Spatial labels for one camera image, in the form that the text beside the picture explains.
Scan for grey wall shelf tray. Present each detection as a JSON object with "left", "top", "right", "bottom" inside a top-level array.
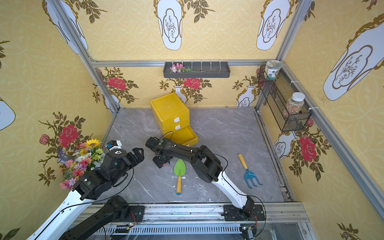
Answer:
[{"left": 163, "top": 61, "right": 231, "bottom": 79}]

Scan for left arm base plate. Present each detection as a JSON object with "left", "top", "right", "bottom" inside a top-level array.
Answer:
[{"left": 119, "top": 205, "right": 145, "bottom": 223}]

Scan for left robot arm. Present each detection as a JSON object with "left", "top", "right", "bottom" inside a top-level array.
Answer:
[{"left": 29, "top": 147, "right": 145, "bottom": 240}]

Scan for yellow bottom drawer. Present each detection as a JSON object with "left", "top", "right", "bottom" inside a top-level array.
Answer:
[{"left": 166, "top": 126, "right": 199, "bottom": 147}]

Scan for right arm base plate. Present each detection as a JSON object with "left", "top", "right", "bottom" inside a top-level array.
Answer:
[{"left": 222, "top": 205, "right": 266, "bottom": 222}]

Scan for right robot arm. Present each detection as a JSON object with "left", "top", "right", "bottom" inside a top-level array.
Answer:
[{"left": 146, "top": 137, "right": 255, "bottom": 219}]

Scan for yellow plastic drawer cabinet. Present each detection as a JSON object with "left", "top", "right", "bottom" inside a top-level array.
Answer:
[{"left": 150, "top": 93, "right": 190, "bottom": 134}]

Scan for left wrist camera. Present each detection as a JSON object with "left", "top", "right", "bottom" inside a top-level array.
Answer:
[{"left": 106, "top": 140, "right": 122, "bottom": 152}]

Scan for patterned jar green lid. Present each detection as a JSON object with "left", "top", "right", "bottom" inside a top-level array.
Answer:
[{"left": 264, "top": 60, "right": 282, "bottom": 81}]

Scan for black wire wall basket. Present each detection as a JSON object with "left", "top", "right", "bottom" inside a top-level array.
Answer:
[{"left": 258, "top": 66, "right": 312, "bottom": 132}]

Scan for colourful artificial flower bouquet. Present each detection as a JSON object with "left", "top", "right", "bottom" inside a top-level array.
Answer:
[{"left": 59, "top": 139, "right": 104, "bottom": 190}]

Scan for blue hand rake yellow handle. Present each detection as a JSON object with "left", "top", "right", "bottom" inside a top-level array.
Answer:
[{"left": 238, "top": 154, "right": 263, "bottom": 189}]

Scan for aluminium front rail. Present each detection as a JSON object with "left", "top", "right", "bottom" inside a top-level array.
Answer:
[{"left": 49, "top": 202, "right": 319, "bottom": 240}]

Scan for small pink flowers on shelf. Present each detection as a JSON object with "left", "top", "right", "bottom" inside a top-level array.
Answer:
[{"left": 170, "top": 63, "right": 192, "bottom": 73}]

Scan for green trowel yellow handle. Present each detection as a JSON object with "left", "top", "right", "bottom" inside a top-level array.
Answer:
[{"left": 174, "top": 159, "right": 187, "bottom": 195}]

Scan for clear jar white lid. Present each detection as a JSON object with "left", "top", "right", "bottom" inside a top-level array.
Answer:
[{"left": 284, "top": 92, "right": 305, "bottom": 118}]

